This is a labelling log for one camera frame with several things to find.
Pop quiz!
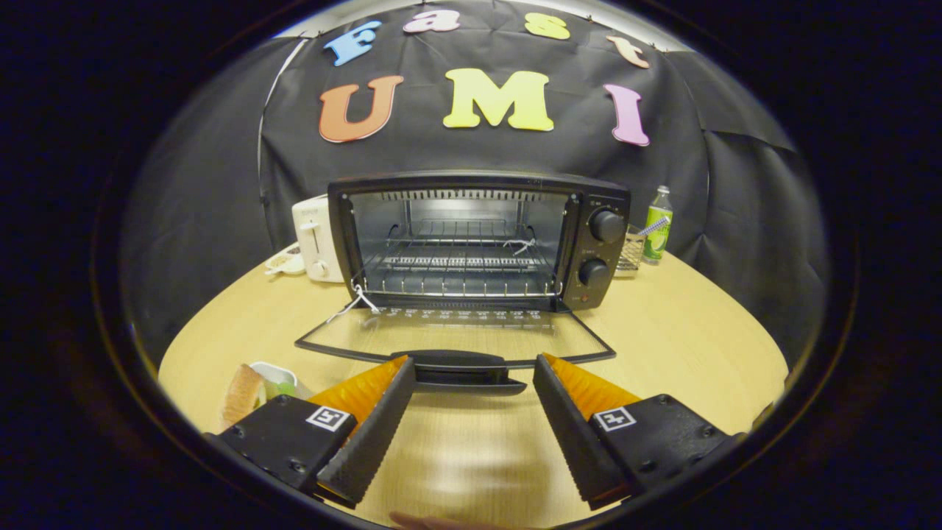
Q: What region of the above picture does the wire mesh cup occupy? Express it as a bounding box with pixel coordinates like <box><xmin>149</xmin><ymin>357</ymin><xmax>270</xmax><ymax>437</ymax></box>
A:
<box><xmin>617</xmin><ymin>225</ymin><xmax>648</xmax><ymax>277</ymax></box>

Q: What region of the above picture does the white pop-up toaster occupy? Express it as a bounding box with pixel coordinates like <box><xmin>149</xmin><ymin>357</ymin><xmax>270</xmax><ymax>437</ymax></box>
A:
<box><xmin>291</xmin><ymin>195</ymin><xmax>345</xmax><ymax>283</ymax></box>

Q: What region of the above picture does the lettuce sandwich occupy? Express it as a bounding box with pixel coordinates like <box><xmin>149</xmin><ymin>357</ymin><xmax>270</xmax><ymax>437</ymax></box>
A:
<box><xmin>221</xmin><ymin>364</ymin><xmax>267</xmax><ymax>433</ymax></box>

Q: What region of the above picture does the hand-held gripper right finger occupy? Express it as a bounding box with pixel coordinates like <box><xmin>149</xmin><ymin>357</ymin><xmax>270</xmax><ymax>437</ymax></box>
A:
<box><xmin>533</xmin><ymin>353</ymin><xmax>744</xmax><ymax>511</ymax></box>

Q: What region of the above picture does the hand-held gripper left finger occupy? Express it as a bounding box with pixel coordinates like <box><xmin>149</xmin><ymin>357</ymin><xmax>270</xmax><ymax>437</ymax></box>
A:
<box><xmin>206</xmin><ymin>356</ymin><xmax>417</xmax><ymax>509</ymax></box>

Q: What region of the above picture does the small white snack dish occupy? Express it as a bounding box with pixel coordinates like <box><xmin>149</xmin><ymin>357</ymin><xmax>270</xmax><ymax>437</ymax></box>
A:
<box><xmin>265</xmin><ymin>247</ymin><xmax>306</xmax><ymax>277</ymax></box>

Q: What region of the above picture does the white food container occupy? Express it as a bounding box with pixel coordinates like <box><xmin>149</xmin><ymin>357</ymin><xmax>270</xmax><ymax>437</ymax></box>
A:
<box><xmin>250</xmin><ymin>361</ymin><xmax>301</xmax><ymax>402</ymax></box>

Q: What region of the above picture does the black toaster oven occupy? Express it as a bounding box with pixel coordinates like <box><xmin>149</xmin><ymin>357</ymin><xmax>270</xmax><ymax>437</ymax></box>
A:
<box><xmin>294</xmin><ymin>171</ymin><xmax>631</xmax><ymax>396</ymax></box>

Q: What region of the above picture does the green label drink bottle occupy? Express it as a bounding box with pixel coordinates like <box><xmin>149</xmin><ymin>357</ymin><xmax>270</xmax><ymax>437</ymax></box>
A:
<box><xmin>642</xmin><ymin>185</ymin><xmax>673</xmax><ymax>266</ymax></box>

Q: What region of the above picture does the black backdrop cloth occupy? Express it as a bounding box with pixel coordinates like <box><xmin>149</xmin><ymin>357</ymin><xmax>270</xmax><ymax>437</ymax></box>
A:
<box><xmin>121</xmin><ymin>0</ymin><xmax>832</xmax><ymax>365</ymax></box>

